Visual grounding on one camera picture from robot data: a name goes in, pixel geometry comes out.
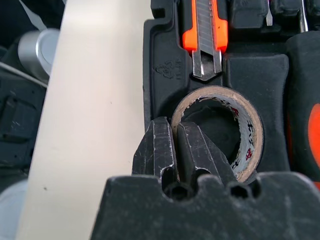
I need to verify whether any black plastic tool case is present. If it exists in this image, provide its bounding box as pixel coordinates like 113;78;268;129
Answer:
141;0;320;176

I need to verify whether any black electrical tape roll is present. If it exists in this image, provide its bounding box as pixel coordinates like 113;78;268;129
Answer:
170;85;264;186

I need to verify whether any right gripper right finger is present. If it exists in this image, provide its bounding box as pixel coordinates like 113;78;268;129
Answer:
176;123;238;185

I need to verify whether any silver right robot leg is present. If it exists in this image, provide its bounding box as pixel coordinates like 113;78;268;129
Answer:
17;27;61;82

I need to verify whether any thin white cord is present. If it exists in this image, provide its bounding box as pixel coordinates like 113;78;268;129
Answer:
0;60;49;89

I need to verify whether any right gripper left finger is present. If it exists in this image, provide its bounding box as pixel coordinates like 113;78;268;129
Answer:
131;116;176;176

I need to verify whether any orange black utility knife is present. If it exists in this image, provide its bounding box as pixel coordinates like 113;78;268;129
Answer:
181;0;229;82

